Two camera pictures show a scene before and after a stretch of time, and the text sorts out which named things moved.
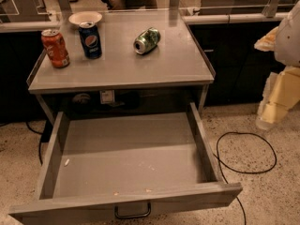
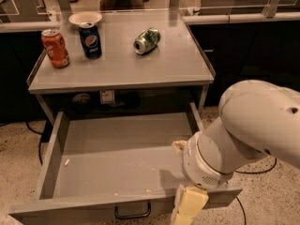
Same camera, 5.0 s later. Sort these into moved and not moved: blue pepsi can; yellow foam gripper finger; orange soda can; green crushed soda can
Moved: yellow foam gripper finger
Not moved: green crushed soda can; blue pepsi can; orange soda can
